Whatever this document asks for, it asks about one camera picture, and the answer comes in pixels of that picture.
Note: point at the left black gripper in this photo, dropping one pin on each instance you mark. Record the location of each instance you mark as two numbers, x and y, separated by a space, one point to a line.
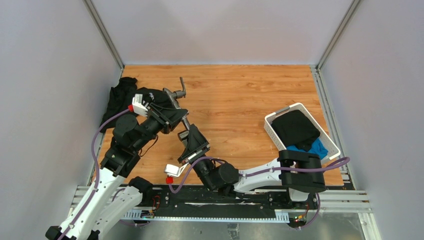
168 118

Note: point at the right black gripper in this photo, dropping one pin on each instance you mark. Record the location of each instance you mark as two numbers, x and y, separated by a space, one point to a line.
196 142

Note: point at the grey tee pipe fitting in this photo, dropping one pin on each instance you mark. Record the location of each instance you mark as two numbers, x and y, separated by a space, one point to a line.
183 113

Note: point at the grey faucet with lever handle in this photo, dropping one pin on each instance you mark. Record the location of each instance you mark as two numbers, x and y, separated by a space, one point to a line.
178 94

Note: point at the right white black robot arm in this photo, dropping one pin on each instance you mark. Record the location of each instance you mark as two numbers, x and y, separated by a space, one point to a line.
300 172

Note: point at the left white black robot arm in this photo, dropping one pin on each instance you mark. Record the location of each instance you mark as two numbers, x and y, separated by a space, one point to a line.
135 127

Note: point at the black cloth with white print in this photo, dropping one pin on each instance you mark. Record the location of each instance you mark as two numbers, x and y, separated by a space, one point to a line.
121 96

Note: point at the black cloth in basket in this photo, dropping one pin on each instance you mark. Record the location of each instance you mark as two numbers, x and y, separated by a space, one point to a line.
295 128

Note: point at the blue cloth in basket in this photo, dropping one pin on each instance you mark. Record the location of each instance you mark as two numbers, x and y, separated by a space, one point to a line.
316 148

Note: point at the white plastic basket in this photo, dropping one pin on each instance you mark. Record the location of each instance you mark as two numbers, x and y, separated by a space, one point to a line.
328 143

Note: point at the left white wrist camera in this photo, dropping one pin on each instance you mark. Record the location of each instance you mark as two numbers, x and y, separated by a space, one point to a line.
139 105

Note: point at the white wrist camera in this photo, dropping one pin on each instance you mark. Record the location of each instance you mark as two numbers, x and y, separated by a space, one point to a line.
139 105
174 170

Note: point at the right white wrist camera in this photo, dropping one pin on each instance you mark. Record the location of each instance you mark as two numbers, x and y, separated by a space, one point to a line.
174 170

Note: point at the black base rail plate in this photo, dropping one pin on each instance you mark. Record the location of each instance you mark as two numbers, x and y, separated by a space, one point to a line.
195 204

